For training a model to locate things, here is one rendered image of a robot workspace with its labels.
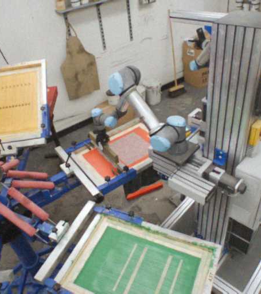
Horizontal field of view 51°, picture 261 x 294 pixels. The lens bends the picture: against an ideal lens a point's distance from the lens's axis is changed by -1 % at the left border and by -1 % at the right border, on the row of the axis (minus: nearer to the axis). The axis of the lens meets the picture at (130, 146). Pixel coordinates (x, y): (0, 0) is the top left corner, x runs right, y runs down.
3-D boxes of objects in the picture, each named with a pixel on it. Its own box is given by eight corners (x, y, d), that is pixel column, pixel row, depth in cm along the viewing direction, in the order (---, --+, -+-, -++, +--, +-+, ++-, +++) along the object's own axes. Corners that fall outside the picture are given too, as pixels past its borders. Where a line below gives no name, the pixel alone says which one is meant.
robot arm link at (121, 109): (136, 55, 169) (117, 107, 208) (124, 62, 163) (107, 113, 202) (150, 67, 166) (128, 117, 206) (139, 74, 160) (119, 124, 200)
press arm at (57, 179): (71, 171, 216) (69, 167, 213) (74, 175, 212) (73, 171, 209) (51, 182, 209) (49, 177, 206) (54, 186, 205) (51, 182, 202)
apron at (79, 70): (99, 87, 428) (85, 15, 363) (101, 89, 423) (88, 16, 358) (68, 100, 407) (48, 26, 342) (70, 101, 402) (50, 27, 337)
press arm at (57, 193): (140, 148, 250) (140, 143, 246) (144, 151, 246) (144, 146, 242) (6, 220, 202) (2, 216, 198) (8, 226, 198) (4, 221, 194)
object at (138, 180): (162, 171, 257) (161, 144, 237) (168, 177, 251) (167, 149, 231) (121, 197, 239) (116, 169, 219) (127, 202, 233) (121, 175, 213)
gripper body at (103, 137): (101, 146, 208) (98, 132, 200) (96, 140, 214) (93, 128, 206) (110, 142, 211) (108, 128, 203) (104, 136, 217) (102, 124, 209)
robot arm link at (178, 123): (189, 134, 177) (190, 116, 169) (178, 145, 169) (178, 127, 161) (173, 128, 184) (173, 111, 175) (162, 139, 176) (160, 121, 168)
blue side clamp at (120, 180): (133, 173, 215) (132, 166, 211) (137, 176, 212) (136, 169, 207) (100, 192, 203) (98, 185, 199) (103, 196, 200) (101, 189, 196)
